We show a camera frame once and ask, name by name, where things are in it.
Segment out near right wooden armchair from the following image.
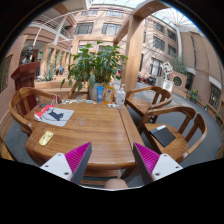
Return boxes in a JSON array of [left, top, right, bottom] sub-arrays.
[[138, 105, 207, 163]]

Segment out black notebook on chair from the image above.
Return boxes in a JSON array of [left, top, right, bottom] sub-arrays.
[[150, 125, 176, 147]]

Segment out left wooden armchair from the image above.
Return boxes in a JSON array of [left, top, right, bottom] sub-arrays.
[[9, 87, 61, 135]]

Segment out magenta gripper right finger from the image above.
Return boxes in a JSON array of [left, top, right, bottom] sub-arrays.
[[133, 143, 182, 185]]

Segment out yellow bottle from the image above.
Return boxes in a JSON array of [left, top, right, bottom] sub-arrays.
[[105, 83, 114, 103]]

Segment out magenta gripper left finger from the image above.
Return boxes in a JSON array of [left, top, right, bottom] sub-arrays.
[[41, 142, 92, 185]]

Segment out white pump bottle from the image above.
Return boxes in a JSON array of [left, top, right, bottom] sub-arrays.
[[116, 84, 126, 105]]

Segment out green potted plant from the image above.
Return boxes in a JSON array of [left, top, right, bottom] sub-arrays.
[[67, 44, 127, 100]]

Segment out dark red wooden podium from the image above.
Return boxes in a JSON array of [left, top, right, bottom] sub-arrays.
[[10, 60, 41, 116]]

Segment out gold computer mouse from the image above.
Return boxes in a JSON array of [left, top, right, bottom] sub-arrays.
[[39, 131, 54, 146]]

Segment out far right wooden armchair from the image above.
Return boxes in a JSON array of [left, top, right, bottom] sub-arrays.
[[125, 86, 173, 117]]

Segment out blue tube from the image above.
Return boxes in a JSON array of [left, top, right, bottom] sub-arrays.
[[97, 86, 104, 103]]

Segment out wooden table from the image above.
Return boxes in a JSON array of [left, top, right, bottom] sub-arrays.
[[25, 102, 143, 179]]

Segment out wooden armchair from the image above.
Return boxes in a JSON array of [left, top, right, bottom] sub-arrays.
[[125, 86, 173, 117], [9, 87, 61, 135], [138, 105, 207, 163]]

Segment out wooden pillar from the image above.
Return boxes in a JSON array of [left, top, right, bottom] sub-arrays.
[[113, 0, 167, 92]]

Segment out red and white tube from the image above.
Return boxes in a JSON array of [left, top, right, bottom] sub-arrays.
[[34, 105, 54, 121]]

